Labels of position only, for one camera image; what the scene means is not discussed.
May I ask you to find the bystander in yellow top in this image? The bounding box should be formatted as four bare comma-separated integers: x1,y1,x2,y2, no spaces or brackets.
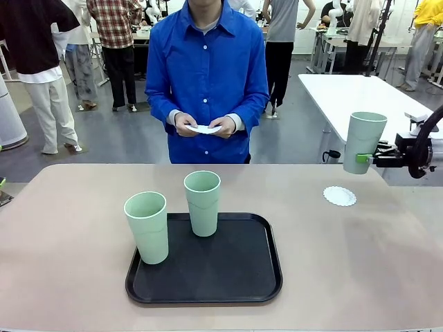
397,0,443,93

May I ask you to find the bystander in beige coat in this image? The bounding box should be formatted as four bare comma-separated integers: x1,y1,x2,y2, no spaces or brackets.
344,0,383,75

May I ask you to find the person's right forearm blue sleeve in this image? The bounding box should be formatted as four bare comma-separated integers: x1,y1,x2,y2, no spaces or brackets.
145,91,183,129

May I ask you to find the person in blue shirt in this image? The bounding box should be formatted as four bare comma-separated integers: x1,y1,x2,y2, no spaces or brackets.
144,0,271,165

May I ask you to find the thick black right arm hose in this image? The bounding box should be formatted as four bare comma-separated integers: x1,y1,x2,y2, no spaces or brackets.
408,105,443,179

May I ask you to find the white paper doily coaster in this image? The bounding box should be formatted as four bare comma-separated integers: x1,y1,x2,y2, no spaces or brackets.
185,123,222,135
323,185,357,208

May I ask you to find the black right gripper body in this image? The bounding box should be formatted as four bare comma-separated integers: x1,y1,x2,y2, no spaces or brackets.
394,133,418,169

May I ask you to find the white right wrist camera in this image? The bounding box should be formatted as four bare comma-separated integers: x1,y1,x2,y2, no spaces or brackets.
404,112,440,136

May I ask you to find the bystander in plaid shirt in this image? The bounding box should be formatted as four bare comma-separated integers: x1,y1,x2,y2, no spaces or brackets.
86,0,143,113

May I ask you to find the bystander in grey shirt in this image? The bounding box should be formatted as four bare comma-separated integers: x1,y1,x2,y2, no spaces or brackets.
262,0,314,120

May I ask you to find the bystander in black top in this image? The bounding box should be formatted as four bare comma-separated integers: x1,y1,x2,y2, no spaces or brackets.
0,0,84,156

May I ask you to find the person's right hand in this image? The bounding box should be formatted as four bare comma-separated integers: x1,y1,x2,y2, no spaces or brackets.
174,111,200,138

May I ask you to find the pale green plastic cup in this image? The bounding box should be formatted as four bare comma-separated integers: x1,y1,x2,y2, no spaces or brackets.
123,192,170,266
183,171,222,238
343,111,388,175

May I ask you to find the bystander in grey patterned trousers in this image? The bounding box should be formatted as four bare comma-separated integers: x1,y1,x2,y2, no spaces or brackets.
51,0,100,111

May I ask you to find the person's left forearm blue sleeve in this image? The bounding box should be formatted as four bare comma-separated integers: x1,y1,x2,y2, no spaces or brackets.
228,91,270,134

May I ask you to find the black plastic serving tray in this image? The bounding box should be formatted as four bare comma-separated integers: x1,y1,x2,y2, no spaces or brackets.
125,212,284,305

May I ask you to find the white rectangular table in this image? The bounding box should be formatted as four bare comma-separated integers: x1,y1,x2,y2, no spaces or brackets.
297,73,443,163

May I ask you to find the person's left hand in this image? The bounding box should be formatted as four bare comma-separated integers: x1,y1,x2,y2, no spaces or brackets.
209,116,237,139

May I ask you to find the white cylindrical air purifier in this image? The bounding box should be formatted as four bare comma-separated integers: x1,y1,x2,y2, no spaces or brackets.
0,74,29,150

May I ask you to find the black tripod pole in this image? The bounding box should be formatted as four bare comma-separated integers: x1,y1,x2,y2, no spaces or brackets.
363,0,394,77

